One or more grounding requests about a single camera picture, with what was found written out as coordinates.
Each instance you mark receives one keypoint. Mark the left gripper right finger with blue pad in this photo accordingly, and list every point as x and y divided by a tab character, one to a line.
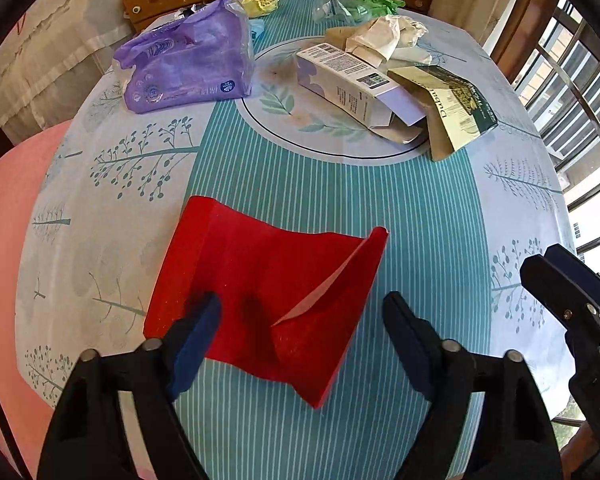
443	371

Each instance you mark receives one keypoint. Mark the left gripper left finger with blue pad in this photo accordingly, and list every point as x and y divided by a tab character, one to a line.
162	369

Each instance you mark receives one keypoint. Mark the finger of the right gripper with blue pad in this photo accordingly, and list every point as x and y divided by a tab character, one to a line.
575	270
572	307

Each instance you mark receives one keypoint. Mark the white teal patterned tablecloth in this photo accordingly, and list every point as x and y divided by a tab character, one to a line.
458	229

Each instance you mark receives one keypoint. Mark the metal window grille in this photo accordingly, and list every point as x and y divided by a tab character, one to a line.
570	110

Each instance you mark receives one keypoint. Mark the green beige paper box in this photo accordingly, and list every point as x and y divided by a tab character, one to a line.
456	111

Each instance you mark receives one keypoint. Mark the pink bed sheet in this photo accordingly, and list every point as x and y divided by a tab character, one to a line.
22	171

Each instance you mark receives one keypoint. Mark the white purple carton box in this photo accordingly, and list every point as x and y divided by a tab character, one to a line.
366	94

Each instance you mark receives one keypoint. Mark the purple plastic tissue pack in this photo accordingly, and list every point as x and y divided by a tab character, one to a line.
205	57

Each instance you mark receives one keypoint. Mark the crumpled white paper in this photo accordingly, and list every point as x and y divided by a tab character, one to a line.
390	37

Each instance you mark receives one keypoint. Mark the white lace cloth cover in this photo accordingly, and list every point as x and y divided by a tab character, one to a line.
52	59

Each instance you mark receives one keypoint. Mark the crumpled green plastic bag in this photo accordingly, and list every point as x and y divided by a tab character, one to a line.
382	7

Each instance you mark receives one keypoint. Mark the clear crumpled plastic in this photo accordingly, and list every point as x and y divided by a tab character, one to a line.
348	12

